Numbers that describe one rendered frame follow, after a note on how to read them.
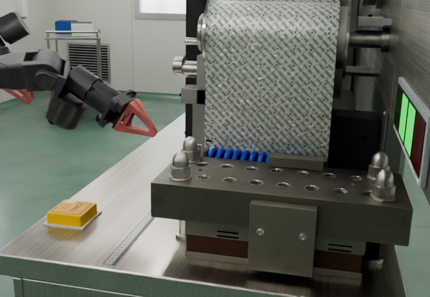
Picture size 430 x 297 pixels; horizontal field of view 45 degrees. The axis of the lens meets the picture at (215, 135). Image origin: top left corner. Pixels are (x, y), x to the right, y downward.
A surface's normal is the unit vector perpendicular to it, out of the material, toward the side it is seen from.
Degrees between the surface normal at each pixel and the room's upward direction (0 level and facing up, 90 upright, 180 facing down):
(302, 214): 90
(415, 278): 0
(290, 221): 90
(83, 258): 0
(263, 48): 90
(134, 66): 90
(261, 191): 0
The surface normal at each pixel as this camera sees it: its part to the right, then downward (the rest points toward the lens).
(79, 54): -0.22, 0.25
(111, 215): 0.02, -0.96
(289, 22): -0.19, -0.19
